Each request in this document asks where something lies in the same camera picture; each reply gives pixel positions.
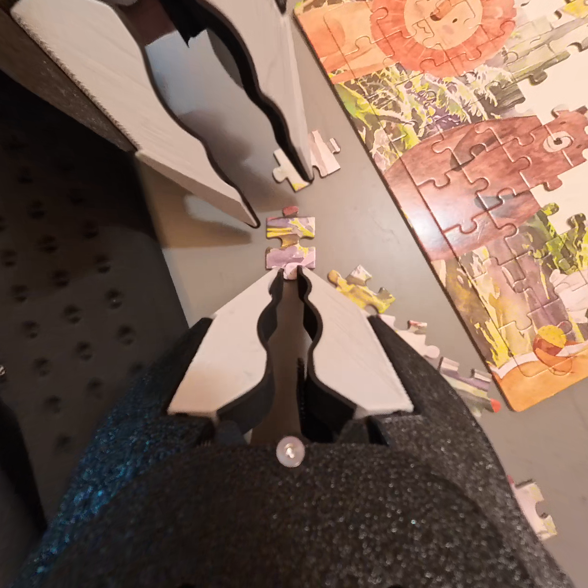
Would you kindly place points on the large white grey puzzle piece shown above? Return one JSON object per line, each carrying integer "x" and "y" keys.
{"x": 326, "y": 158}

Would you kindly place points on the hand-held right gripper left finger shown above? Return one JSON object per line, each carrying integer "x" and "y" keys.
{"x": 220, "y": 367}

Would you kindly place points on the forest animal jigsaw puzzle board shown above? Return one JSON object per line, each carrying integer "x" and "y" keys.
{"x": 459, "y": 183}

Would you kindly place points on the grey desk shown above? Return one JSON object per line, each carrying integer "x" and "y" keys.
{"x": 358, "y": 220}

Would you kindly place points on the dark perforated panel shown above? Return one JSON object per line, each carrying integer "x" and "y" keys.
{"x": 69, "y": 275}

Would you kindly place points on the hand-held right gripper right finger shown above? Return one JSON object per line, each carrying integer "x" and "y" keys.
{"x": 358, "y": 367}

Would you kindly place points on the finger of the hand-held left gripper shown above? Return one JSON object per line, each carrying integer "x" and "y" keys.
{"x": 275, "y": 55}
{"x": 101, "y": 82}

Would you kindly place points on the yellow red puzzle piece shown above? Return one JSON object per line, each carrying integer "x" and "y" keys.
{"x": 367, "y": 298}

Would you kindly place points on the purple pink puzzle piece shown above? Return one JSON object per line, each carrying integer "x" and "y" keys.
{"x": 289, "y": 257}

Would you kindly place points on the striped puzzle piece red dot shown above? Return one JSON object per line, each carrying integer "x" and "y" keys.
{"x": 468, "y": 386}

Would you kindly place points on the grey striped puzzle piece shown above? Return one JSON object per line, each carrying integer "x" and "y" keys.
{"x": 530, "y": 505}

